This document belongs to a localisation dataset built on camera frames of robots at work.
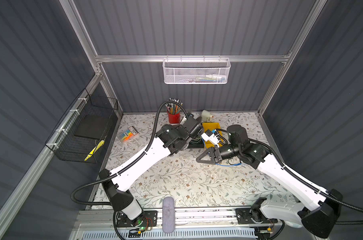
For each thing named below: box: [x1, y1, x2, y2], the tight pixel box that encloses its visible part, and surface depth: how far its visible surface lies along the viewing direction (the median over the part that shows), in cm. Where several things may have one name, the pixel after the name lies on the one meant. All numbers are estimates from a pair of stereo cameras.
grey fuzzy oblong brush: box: [162, 196, 175, 234], surface depth 74 cm
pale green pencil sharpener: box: [201, 109, 213, 122], surface depth 114 cm
